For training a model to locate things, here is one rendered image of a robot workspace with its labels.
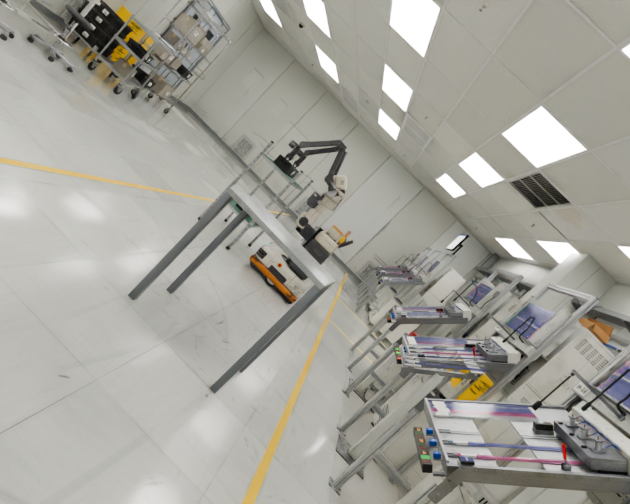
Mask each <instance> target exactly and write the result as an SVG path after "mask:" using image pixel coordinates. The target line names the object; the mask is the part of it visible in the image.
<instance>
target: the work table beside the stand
mask: <svg viewBox="0 0 630 504"><path fill-rule="evenodd" d="M232 199H234V200H235V201H236V202H237V203H238V204H239V205H240V206H241V207H242V208H243V210H242V211H241V212H240V213H239V214H238V215H237V216H236V217H235V218H234V219H233V220H232V221H231V222H230V223H229V225H228V226H227V227H226V228H225V229H224V230H223V231H222V232H221V233H220V234H219V235H218V236H217V237H216V238H215V239H214V240H213V241H212V242H211V243H210V244H209V245H208V246H207V247H206V248H205V249H204V250H203V251H202V253H201V254H200V255H199V256H198V257H197V258H196V259H195V260H194V261H193V262H192V263H191V264H190V265H189V266H188V267H187V268H186V269H185V270H184V271H183V272H182V273H181V274H180V275H179V276H178V277H177V278H176V280H175V281H174V282H173V283H172V284H171V285H170V286H169V287H168V288H167V289H166V290H167V291H168V292H169V293H170V294H172V293H174V292H175V291H176V290H177V289H178V288H179V287H180V286H181V285H182V284H183V283H184V282H185V281H186V280H187V279H188V277H189V276H190V275H191V274H192V273H193V272H194V271H195V270H196V269H197V268H198V267H199V266H200V265H201V264H202V263H203V262H204V261H205V260H206V259H207V258H208V257H209V256H210V255H211V254H212V253H213V252H214V251H215V250H216V249H217V248H218V246H219V245H220V244H221V243H222V242H223V241H224V240H225V239H226V238H227V237H228V236H229V235H230V234H231V233H232V232H233V231H234V230H235V229H236V228H237V227H238V226H239V225H240V224H241V223H242V222H243V221H244V220H245V219H246V218H247V217H248V215H249V216H250V217H251V218H252V219H253V220H254V221H255V222H256V223H257V224H258V225H259V226H260V227H261V228H262V229H263V230H264V231H265V233H266V234H267V235H268V236H269V237H270V238H271V239H272V240H273V241H274V242H275V243H276V244H277V245H278V246H279V247H280V248H281V249H282V250H283V251H284V252H285V253H286V255H287V256H288V257H289V258H290V259H291V260H292V261H293V262H294V263H295V264H296V265H297V266H298V267H299V268H300V269H301V270H302V271H303V272H304V273H305V274H306V275H307V277H308V278H309V279H310V280H311V281H312V282H313V283H314V284H315V285H314V286H313V287H312V288H311V289H310V290H309V291H308V292H307V293H306V294H305V295H304V296H303V297H302V298H300V299H299V300H298V301H297V302H296V303H295V304H294V305H293V306H292V307H291V308H290V309H289V310H288V311H287V312H286V313H285V314H284V315H283V316H282V317H281V318H280V319H279V320H278V321H277V322H276V323H275V324H274V325H273V326H272V327H271V328H270V329H269V330H268V331H267V332H266V333H265V334H264V335H263V336H262V337H261V338H260V339H259V340H258V341H257V342H256V343H255V344H254V345H253V346H252V347H251V348H250V349H249V350H248V351H247V352H246V353H245V354H244V355H243V356H242V357H240V358H239V359H238V360H237V361H236V362H235V363H234V364H233V365H232V366H231V367H230V368H229V369H228V370H227V371H226V372H225V373H224V374H223V375H222V376H221V377H220V378H219V379H218V380H217V381H216V382H215V383H214V384H213V385H212V386H211V387H210V389H211V390H212V391H213V393H214V394H215V393H216V392H218V391H219V390H220V389H221V388H222V387H223V386H224V385H225V384H226V383H227V382H228V381H229V380H230V379H231V378H232V377H233V376H234V375H235V374H236V373H237V372H238V371H239V372H240V373H242V372H244V371H245V370H246V369H247V368H248V367H249V366H250V365H251V364H252V363H253V362H254V361H255V360H256V359H257V358H258V357H259V356H260V355H261V354H262V353H263V352H264V351H265V350H266V349H267V348H268V347H269V346H270V345H271V344H272V343H273V342H274V341H275V340H276V339H277V338H278V337H279V336H280V335H281V334H282V333H283V332H284V331H285V330H286V329H288V328H289V327H290V326H291V325H292V324H293V323H294V322H295V321H296V320H297V319H298V318H299V317H300V316H301V315H302V314H303V313H304V312H305V311H306V310H307V309H308V308H309V307H310V306H311V305H312V304H313V303H314V302H315V301H316V300H317V299H318V298H319V297H320V296H321V295H322V294H323V293H324V292H325V291H326V290H327V289H328V288H329V287H330V286H332V284H334V283H335V282H336V281H335V279H334V278H333V277H332V276H331V275H330V274H329V273H328V272H327V271H326V270H325V269H324V268H323V267H322V266H321V265H320V264H319V263H318V262H317V261H316V260H315V259H314V258H313V257H312V256H311V255H310V254H309V252H308V251H307V250H306V249H305V248H304V247H303V246H302V245H301V244H300V243H299V242H298V241H297V240H296V239H295V238H294V237H293V236H292V235H291V234H290V233H289V232H288V231H287V230H286V229H285V228H284V227H283V226H282V224H281V223H280V222H279V221H278V220H277V219H276V218H275V217H274V216H273V215H272V214H271V213H270V212H269V211H268V210H267V209H266V208H265V207H264V206H263V205H262V204H261V203H260V202H259V201H258V200H257V199H256V198H254V197H252V196H249V195H247V194H245V193H242V192H240V191H238V190H235V189H233V188H231V187H230V188H229V189H228V190H227V191H226V192H225V193H224V194H223V195H222V196H221V197H220V198H219V200H218V201H217V202H216V203H215V204H214V205H213V206H212V207H211V208H210V209H209V210H208V211H207V212H206V213H205V214H204V215H203V216H202V217H201V218H200V220H199V221H198V222H197V223H196V224H195V225H194V226H193V227H192V228H191V229H190V230H189V231H188V232H187V233H186V234H185V235H184V236H183V237H182V238H181V239H180V241H179V242H178V243H177V244H176V245H175V246H174V247H173V248H172V249H171V250H170V251H169V252H168V253H167V254H166V255H165V256H164V257H163V258H162V259H161V260H160V262H159V263H158V264H157V265H156V266H155V267H154V268H153V269H152V270H151V271H150V272H149V273H148V274H147V275H146V276H145V277H144V278H143V279H142V280H141V282H140V283H139V284H138V285H137V286H136V287H135V288H134V289H133V290H132V291H131V292H130V293H129V294H128V296H129V297H130V298H131V299H132V300H137V299H138V297H139V296H140V295H141V294H142V293H143V292H144V291H145V290H146V289H147V288H148V287H149V286H150V285H151V284H152V283H153V282H154V281H155V280H156V279H157V278H158V277H159V276H160V274H161V273H162V272H163V271H164V270H165V269H166V268H167V267H168V266H169V265H170V264H171V263H172V262H173V261H174V260H175V259H176V258H177V257H178V256H179V255H180V254H181V253H182V251H183V250H184V249H185V248H186V247H187V246H188V245H189V244H190V243H191V242H192V241H193V240H194V239H195V238H196V237H197V236H198V235H199V234H200V233H201V232H202V231H203V230H204V228H205V227H206V226H207V225H208V224H209V223H210V222H211V221H212V220H213V219H214V218H215V217H216V216H217V215H218V214H219V213H220V212H221V211H222V210H223V209H224V208H225V207H226V205H227V204H228V203H229V202H230V201H231V200H232Z"/></svg>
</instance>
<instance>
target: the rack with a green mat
mask: <svg viewBox="0 0 630 504"><path fill-rule="evenodd" d="M273 144H274V142H273V141H271V142H270V143H269V144H268V145H267V146H266V147H265V148H264V149H263V150H262V151H261V152H260V153H259V154H258V155H257V156H256V157H255V158H254V159H253V161H252V162H251V163H250V164H249V165H248V166H247V167H246V168H245V169H244V170H243V171H242V172H241V173H240V174H239V175H238V176H237V177H236V178H235V179H234V181H233V182H232V183H231V184H230V185H229V186H228V187H227V188H226V189H225V190H224V191H223V192H222V193H221V194H220V195H219V196H218V197H217V198H216V199H215V200H214V202H213V203H212V204H211V205H210V206H209V207H208V208H207V209H206V210H205V211H204V212H203V213H202V214H201V215H200V216H199V217H198V218H197V219H198V220H200V218H201V217H202V216H203V215H204V214H205V213H206V212H207V211H208V210H209V209H210V208H211V207H212V206H213V205H214V204H215V203H216V202H217V201H218V200H219V198H220V197H221V196H222V195H223V194H224V193H225V192H226V191H227V190H228V189H229V188H230V187H231V188H232V187H233V186H234V185H235V184H236V183H237V182H238V180H239V179H240V178H241V177H242V176H243V175H244V174H245V173H246V172H247V171H248V170H249V169H250V168H251V167H252V166H253V165H254V164H255V163H256V162H257V161H258V159H259V158H260V157H261V156H262V157H263V158H264V159H265V160H266V161H267V162H268V163H269V164H270V165H271V166H272V167H273V168H274V169H273V170H272V171H271V172H270V173H269V174H268V175H267V176H266V177H265V178H264V179H263V180H262V181H261V182H260V183H259V184H258V185H257V186H256V187H255V189H254V190H253V191H252V192H251V193H250V194H249V196H252V195H253V194H254V193H255V192H256V191H257V190H258V189H259V188H260V187H261V185H262V184H263V183H264V182H265V181H266V180H267V179H268V178H269V177H270V176H271V175H272V174H273V173H274V172H275V171H277V172H278V173H279V174H280V175H281V176H282V177H283V178H284V179H285V180H286V181H287V182H288V184H287V185H286V186H285V187H284V188H283V189H282V190H281V191H280V192H279V193H278V194H277V195H276V196H275V197H274V199H273V200H272V201H271V202H270V203H269V204H268V205H267V206H266V207H265V208H266V209H267V210H268V209H269V208H270V206H271V205H272V204H273V203H274V202H275V201H276V200H277V199H278V198H279V197H280V196H281V195H282V194H283V193H284V192H285V191H286V190H287V189H288V188H289V187H290V186H293V187H295V188H297V189H298V190H300V192H299V193H298V194H297V195H296V196H295V197H294V198H293V199H292V200H291V201H290V202H289V203H288V204H287V205H286V206H285V207H284V208H283V210H282V211H281V212H280V213H279V214H278V215H277V216H276V217H275V218H276V219H278V218H279V217H280V216H281V215H282V214H283V212H284V211H285V210H286V209H287V208H288V207H289V206H290V205H291V204H292V203H293V202H294V201H295V200H296V199H297V198H298V197H299V196H300V195H301V194H302V193H303V192H304V191H305V190H306V189H307V188H308V187H309V186H310V185H311V184H312V183H313V182H314V181H313V180H311V181H310V182H309V183H308V184H307V185H306V186H305V187H304V188H302V187H301V186H300V185H299V184H298V183H297V182H296V180H297V179H298V178H299V177H300V176H301V175H302V174H303V173H304V172H303V171H302V170H301V171H300V172H299V173H298V174H297V175H296V176H295V177H294V178H293V179H292V178H291V177H289V176H288V175H286V174H285V173H284V172H283V171H282V170H281V169H280V168H279V167H278V166H277V165H276V164H275V163H274V162H273V161H274V160H272V159H271V158H270V157H268V156H267V155H266V154H264V153H265V152H266V151H267V150H268V149H269V148H270V147H271V146H272V145H273ZM236 204H237V202H236V201H235V200H234V199H232V200H231V201H230V202H229V203H228V204H227V205H228V206H229V207H230V208H231V210H232V212H231V213H230V215H229V216H228V217H227V218H225V219H224V221H225V222H227V221H228V220H229V219H230V218H231V217H232V216H233V215H234V214H236V215H238V214H239V213H240V212H241V211H240V209H239V208H238V207H237V206H236ZM243 222H244V223H245V224H246V225H247V226H246V227H245V228H244V229H243V230H242V231H241V232H240V234H239V235H238V236H237V237H236V238H235V239H234V240H233V241H232V242H231V243H230V244H229V245H227V246H226V249H227V250H229V249H230V248H231V247H232V246H233V245H234V244H235V242H236V241H237V240H238V239H239V238H240V237H241V236H242V235H243V234H244V233H245V232H246V231H247V230H248V229H249V228H261V227H260V226H259V225H258V224H257V223H256V222H255V221H254V220H253V219H252V218H251V217H250V216H248V217H247V218H246V219H245V220H244V221H243ZM264 232H265V231H264V230H262V231H261V232H260V233H259V234H258V235H257V236H256V237H255V238H254V239H253V240H252V241H251V242H250V243H249V244H248V246H249V247H251V246H252V244H253V243H254V242H255V241H256V240H257V239H258V238H259V237H260V236H261V235H262V234H263V233H264Z"/></svg>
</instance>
